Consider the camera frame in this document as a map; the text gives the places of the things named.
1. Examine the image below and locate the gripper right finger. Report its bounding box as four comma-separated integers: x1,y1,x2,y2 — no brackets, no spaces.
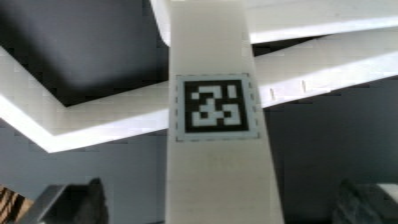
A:
332,180,398,224

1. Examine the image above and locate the white U-shaped fence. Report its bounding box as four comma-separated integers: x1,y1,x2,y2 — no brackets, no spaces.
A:
0,27,398,153

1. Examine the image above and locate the white desk top tray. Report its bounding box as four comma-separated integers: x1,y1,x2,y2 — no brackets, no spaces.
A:
149,0,398,47

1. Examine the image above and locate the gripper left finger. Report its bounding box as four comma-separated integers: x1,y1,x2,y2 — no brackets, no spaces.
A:
16,178,110,224

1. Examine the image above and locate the white desk leg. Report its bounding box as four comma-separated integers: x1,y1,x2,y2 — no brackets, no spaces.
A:
165,0,284,224

